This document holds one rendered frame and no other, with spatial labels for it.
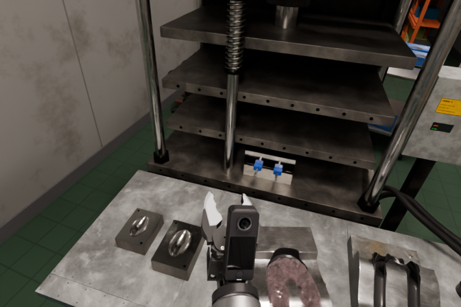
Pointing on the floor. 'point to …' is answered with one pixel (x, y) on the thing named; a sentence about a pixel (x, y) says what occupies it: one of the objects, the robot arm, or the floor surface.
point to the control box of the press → (431, 138)
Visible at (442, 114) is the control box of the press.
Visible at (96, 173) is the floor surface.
